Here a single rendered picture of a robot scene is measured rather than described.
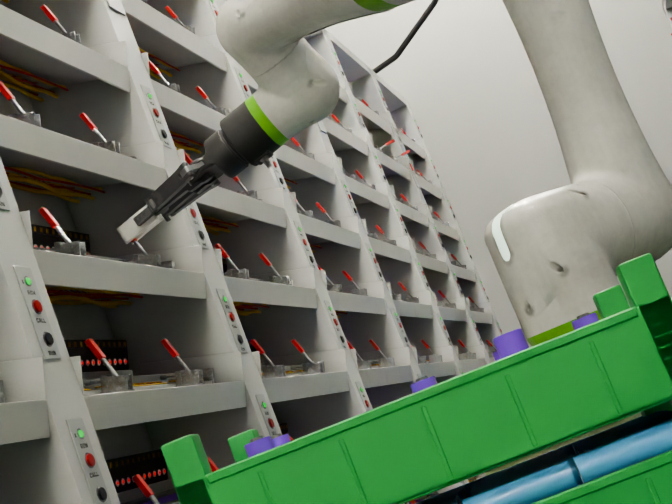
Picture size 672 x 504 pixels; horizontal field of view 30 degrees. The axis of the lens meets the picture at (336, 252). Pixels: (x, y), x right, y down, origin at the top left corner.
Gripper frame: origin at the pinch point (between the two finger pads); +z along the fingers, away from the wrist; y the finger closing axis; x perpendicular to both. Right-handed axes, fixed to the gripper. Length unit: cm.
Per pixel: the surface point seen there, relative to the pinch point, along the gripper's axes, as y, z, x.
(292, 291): 69, 2, -9
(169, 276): 2.0, 1.6, -9.4
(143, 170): 7.9, -3.4, 9.8
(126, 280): -14.8, 2.3, -10.6
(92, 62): 3.1, -8.2, 28.5
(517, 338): -114, -49, -59
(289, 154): 114, -8, 29
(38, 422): -55, 7, -30
